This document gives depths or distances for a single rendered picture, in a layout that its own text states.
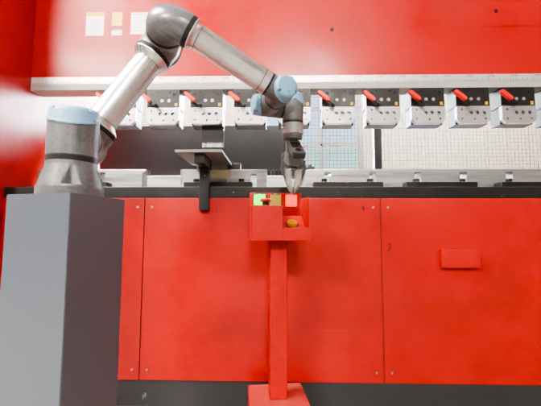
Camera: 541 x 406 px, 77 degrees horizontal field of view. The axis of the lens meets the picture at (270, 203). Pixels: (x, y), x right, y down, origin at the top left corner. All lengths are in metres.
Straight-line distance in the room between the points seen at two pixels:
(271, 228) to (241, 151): 1.03
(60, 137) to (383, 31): 1.41
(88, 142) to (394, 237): 1.13
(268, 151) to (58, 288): 1.50
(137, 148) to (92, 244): 1.43
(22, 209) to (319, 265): 1.00
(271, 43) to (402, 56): 0.60
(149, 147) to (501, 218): 1.88
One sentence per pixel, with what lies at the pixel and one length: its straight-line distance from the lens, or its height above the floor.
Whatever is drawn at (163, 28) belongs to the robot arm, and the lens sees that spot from 1.11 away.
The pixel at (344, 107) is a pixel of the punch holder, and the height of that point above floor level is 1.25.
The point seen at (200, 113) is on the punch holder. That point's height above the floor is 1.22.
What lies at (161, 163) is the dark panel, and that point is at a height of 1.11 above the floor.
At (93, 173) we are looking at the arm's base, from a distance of 0.95.
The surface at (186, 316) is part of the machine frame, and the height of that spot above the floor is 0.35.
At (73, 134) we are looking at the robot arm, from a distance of 0.95.
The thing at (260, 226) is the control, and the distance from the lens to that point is 1.15.
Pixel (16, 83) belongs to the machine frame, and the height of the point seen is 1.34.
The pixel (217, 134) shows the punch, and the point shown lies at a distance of 1.61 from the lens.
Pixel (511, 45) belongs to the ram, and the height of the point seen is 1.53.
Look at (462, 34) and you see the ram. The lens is 1.94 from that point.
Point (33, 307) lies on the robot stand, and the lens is 0.93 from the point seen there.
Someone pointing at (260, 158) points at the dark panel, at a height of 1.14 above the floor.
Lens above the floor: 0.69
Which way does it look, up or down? 5 degrees up
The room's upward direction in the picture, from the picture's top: straight up
